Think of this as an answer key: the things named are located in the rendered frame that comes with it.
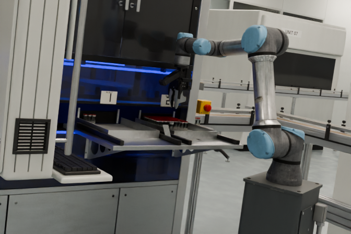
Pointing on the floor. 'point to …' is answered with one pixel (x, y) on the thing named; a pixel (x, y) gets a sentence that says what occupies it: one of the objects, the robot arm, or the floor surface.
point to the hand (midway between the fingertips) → (173, 105)
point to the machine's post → (186, 113)
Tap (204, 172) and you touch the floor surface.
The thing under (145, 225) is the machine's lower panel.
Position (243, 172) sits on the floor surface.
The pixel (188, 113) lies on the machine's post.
